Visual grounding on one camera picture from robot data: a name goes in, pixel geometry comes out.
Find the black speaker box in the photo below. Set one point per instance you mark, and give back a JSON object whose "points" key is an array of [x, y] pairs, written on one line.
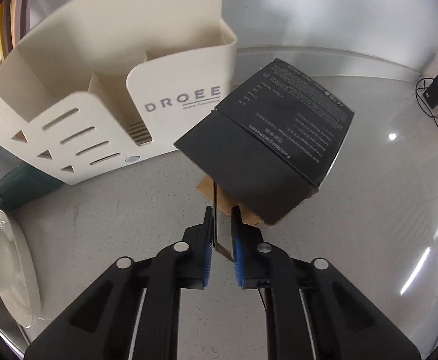
{"points": [[272, 141]]}

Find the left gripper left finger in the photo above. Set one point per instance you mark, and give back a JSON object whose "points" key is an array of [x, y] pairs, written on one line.
{"points": [[183, 265]]}

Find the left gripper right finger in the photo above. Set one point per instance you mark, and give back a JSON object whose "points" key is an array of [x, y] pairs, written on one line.
{"points": [[261, 265]]}

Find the cream utensil organizer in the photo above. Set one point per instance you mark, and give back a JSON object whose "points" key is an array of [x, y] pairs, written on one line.
{"points": [[103, 84]]}

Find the dark green sponge tray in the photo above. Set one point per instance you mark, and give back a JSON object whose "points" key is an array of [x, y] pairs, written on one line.
{"points": [[23, 185]]}

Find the chopsticks in organizer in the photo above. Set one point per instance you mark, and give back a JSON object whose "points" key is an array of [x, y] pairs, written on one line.
{"points": [[14, 24]]}

